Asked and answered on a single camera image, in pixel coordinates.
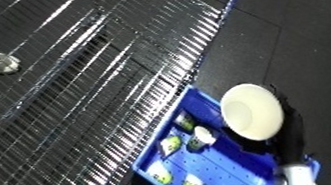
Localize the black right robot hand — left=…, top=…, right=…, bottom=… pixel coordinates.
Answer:
left=259, top=80, right=314, bottom=171

